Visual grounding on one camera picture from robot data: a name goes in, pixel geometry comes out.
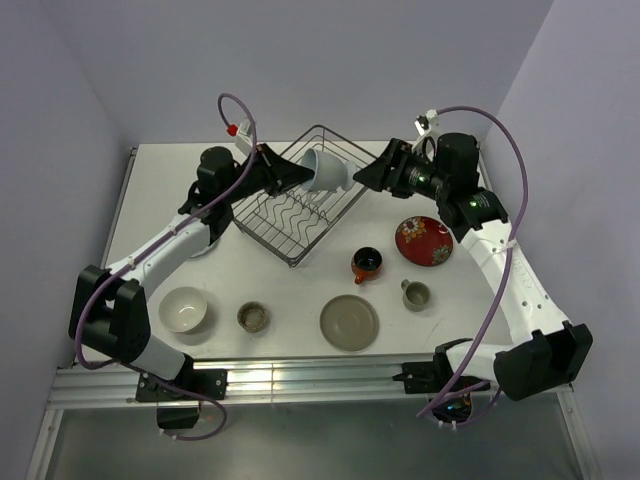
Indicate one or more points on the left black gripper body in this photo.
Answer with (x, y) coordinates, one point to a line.
(260, 176)

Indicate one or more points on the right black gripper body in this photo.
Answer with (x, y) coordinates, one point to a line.
(413, 174)

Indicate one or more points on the light blue ceramic mug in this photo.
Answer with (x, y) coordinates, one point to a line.
(330, 174)

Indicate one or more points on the orange black patterned cup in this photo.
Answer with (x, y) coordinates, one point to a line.
(366, 264)

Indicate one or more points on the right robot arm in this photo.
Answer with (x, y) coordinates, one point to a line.
(526, 344)

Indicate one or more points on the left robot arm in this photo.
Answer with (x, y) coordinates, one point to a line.
(110, 313)

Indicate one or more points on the red floral plate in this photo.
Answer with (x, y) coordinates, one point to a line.
(424, 241)

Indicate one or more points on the light blue saucer plate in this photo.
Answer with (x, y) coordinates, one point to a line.
(205, 250)

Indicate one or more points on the small grey espresso cup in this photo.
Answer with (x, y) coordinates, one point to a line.
(416, 295)

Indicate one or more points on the small brown speckled cup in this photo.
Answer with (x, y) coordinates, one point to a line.
(253, 317)

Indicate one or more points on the grey stoneware saucer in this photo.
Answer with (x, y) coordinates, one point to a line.
(349, 323)

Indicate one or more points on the white ceramic bowl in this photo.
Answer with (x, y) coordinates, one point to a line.
(182, 309)

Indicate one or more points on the dark wire dish rack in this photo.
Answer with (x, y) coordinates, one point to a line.
(293, 223)

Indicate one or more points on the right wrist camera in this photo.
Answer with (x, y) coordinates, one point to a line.
(427, 126)

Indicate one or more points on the aluminium extrusion rail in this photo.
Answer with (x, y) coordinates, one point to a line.
(344, 378)

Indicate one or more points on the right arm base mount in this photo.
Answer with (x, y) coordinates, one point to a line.
(429, 377)

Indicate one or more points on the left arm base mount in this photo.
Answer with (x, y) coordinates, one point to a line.
(178, 409)

